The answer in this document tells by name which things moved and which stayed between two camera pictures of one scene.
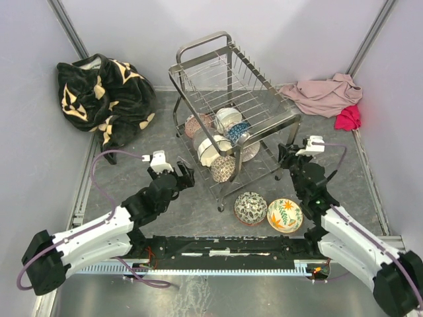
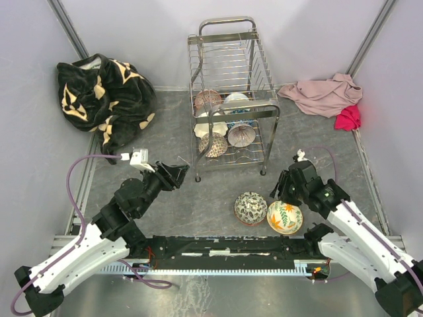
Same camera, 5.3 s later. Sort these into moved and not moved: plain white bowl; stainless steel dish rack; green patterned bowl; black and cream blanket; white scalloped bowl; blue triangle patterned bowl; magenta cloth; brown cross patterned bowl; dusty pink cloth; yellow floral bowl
Moved: brown cross patterned bowl; blue triangle patterned bowl; white scalloped bowl; plain white bowl; stainless steel dish rack
Not moved: yellow floral bowl; dusty pink cloth; black and cream blanket; green patterned bowl; magenta cloth
